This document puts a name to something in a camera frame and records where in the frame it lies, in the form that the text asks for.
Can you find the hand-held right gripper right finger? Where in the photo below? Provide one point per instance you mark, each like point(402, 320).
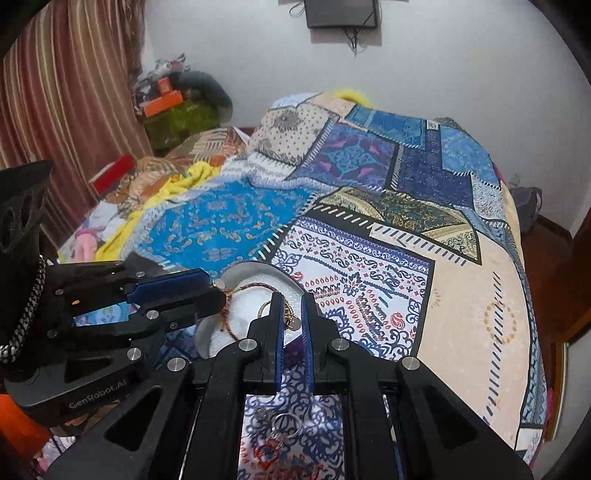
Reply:
point(306, 332)

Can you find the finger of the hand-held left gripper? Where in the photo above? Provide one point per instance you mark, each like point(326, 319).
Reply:
point(194, 304)
point(171, 284)

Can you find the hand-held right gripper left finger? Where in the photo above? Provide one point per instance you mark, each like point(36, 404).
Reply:
point(277, 332)

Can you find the gold coin pendant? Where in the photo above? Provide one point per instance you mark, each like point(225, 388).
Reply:
point(292, 321)

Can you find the white round jewelry box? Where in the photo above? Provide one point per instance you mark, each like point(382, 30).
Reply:
point(251, 288)

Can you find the orange object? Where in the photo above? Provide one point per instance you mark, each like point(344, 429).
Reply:
point(18, 424)

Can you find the yellow cloth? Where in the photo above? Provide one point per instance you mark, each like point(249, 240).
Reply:
point(138, 217)

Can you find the red box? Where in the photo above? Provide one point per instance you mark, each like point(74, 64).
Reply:
point(113, 174)

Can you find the patchwork printed bed cover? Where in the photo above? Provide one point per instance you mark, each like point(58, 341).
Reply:
point(415, 221)

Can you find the green bag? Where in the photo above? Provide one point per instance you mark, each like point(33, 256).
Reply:
point(182, 121)

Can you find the orange box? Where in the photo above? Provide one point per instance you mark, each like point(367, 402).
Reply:
point(161, 102)

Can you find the patterned beige pillow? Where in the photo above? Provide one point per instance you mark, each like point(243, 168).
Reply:
point(288, 131)

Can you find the dark grey cloth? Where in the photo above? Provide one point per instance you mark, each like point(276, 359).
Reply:
point(207, 87)

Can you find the pile of mixed clothes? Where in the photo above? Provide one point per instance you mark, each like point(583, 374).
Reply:
point(159, 76)

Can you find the striped curtain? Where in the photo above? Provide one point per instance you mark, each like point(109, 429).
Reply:
point(60, 101)

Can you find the purple bag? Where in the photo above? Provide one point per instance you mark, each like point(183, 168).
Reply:
point(526, 203)

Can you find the wooden door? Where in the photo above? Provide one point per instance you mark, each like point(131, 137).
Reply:
point(565, 295)

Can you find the black wall-mounted box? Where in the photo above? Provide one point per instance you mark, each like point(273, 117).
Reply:
point(341, 13)

